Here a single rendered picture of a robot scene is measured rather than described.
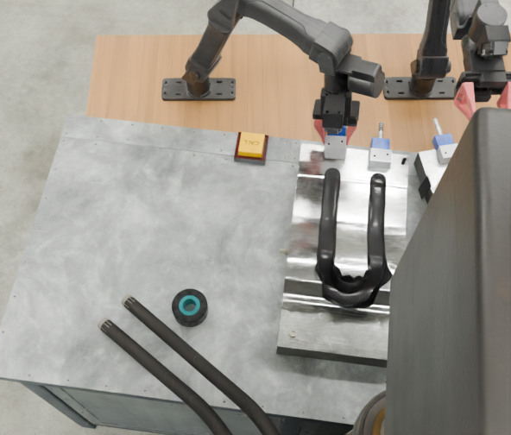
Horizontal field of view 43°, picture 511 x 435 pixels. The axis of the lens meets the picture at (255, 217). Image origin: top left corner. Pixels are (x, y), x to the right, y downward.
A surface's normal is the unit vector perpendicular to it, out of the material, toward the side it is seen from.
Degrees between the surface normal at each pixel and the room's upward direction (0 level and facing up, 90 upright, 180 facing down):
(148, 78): 0
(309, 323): 0
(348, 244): 28
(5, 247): 0
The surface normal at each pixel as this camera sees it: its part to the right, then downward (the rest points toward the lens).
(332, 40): 0.15, -0.36
